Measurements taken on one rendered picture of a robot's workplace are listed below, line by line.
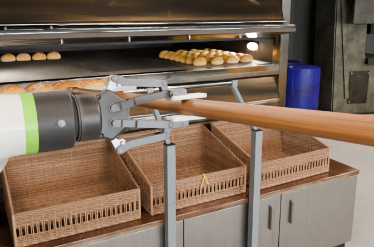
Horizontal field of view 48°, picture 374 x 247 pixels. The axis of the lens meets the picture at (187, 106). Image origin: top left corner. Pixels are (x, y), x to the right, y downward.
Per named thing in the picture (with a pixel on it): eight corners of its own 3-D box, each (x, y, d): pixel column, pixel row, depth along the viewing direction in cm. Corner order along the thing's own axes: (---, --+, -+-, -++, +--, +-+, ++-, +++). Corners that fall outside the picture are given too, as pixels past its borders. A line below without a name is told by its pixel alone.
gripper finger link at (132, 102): (105, 112, 71) (103, 103, 70) (165, 95, 75) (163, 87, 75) (112, 113, 67) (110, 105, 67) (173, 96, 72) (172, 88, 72)
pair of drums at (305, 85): (283, 108, 669) (285, 57, 651) (333, 126, 569) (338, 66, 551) (246, 113, 642) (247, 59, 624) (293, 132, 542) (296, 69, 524)
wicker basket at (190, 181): (116, 181, 238) (114, 134, 232) (201, 164, 264) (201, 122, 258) (150, 217, 197) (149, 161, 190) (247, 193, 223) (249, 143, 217)
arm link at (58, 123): (41, 158, 59) (35, 93, 58) (31, 146, 70) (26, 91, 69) (84, 152, 62) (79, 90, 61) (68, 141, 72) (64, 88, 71)
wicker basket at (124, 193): (2, 203, 211) (-4, 151, 205) (111, 182, 237) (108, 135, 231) (13, 251, 169) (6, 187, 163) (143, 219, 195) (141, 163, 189)
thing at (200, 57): (157, 57, 319) (156, 50, 318) (210, 54, 341) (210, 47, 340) (196, 66, 267) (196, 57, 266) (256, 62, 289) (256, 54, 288)
